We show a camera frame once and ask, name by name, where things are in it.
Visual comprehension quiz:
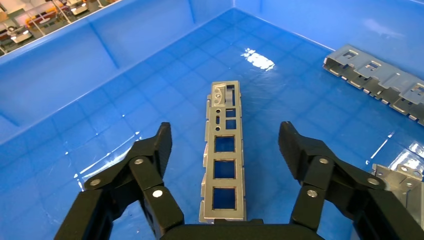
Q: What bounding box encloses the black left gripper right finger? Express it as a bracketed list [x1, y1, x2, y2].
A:
[278, 120, 424, 240]

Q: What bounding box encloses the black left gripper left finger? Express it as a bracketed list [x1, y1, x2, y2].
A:
[54, 121, 185, 240]

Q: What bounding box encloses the silver bracket with square holes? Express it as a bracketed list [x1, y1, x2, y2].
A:
[198, 80, 247, 223]

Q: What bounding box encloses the dark long metal part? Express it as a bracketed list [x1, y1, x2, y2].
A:
[370, 162, 424, 231]

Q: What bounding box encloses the large blue plastic bin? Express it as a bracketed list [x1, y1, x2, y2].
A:
[0, 0, 424, 240]

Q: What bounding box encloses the silver tabbed metal plate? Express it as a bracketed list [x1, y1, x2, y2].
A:
[322, 43, 424, 127]

